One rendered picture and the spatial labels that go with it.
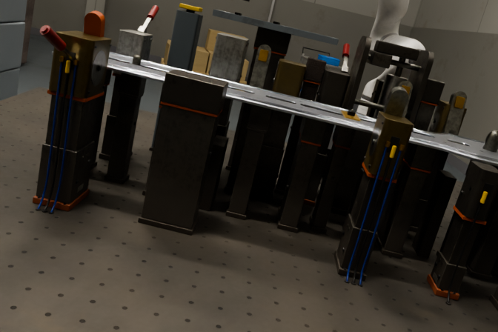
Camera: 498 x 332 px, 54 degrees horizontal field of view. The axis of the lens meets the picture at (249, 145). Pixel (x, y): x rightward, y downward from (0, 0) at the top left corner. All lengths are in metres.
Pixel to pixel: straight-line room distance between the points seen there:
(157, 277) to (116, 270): 0.07
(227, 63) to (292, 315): 0.68
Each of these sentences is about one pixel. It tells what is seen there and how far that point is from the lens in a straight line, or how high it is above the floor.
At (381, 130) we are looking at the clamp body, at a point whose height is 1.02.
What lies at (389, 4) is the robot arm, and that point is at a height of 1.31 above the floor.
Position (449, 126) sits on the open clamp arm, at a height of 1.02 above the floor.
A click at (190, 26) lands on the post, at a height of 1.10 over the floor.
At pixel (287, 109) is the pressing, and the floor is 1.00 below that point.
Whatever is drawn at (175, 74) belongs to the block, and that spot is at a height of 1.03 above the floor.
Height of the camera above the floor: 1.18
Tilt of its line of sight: 15 degrees down
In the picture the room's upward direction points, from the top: 13 degrees clockwise
